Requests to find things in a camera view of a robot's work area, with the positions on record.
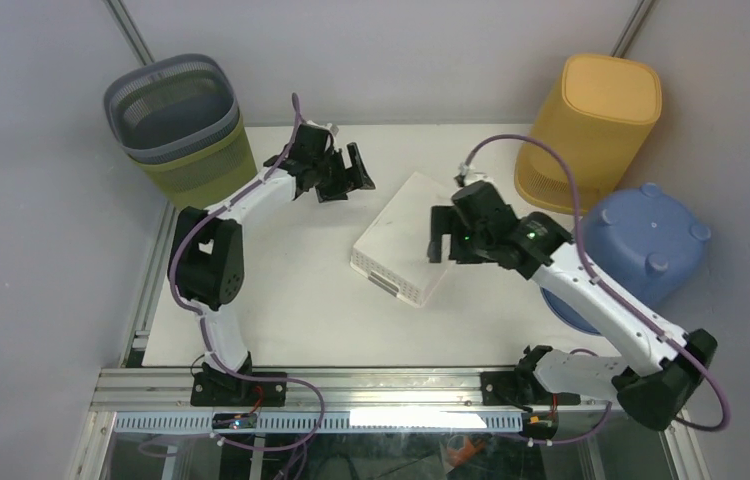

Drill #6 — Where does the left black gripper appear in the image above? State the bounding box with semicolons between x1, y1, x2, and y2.
311;144;373;203

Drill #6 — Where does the white perforated plastic tray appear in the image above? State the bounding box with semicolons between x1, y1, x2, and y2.
350;172;450;308

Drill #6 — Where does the yellow slatted waste bin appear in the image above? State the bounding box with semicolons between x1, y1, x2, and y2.
514;53;663;214

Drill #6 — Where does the blue plastic bucket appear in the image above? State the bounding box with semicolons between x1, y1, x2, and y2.
539;182;713;336

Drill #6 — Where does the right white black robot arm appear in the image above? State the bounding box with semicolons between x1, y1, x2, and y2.
427;181;717;431

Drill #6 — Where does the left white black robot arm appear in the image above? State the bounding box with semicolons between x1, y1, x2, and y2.
167;122;376;406

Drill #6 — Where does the olive green waste bin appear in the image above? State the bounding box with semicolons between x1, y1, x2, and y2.
131;119;257;209

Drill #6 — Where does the grey mesh waste bin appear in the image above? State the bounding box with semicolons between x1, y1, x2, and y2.
103;53;241;165

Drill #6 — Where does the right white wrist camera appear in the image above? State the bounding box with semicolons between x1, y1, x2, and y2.
454;165;494;190

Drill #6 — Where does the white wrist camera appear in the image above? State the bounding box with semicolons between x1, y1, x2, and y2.
304;120;339;143
454;165;494;190

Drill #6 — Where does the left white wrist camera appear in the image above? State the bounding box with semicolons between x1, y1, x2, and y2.
304;120;339;143

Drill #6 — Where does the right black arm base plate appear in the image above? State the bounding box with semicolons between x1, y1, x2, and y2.
479;370;581;410

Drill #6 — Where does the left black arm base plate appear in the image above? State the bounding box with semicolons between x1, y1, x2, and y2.
190;369;288;407

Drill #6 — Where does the white slotted cable duct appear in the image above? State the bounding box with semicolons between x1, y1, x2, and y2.
114;407;523;435

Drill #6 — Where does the aluminium mounting rail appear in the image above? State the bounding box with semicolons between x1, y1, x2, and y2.
86;365;688;413

